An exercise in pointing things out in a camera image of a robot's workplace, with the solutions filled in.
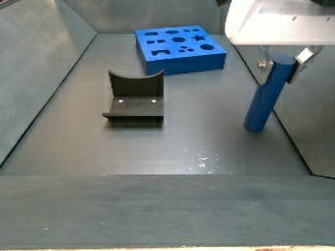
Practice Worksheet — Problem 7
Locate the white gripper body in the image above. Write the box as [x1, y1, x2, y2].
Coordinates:
[226, 0, 335, 45]

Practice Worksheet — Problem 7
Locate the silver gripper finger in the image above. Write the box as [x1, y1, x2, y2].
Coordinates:
[257, 45, 274, 85]
[287, 45, 323, 84]

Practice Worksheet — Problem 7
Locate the blue cylinder peg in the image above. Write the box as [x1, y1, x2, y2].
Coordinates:
[243, 53, 297, 132]

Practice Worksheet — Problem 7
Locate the blue foam shape board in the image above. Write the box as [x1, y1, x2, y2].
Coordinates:
[135, 25, 227, 75]

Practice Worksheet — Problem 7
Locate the dark curved cradle block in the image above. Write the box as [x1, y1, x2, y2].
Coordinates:
[102, 72, 164, 120]

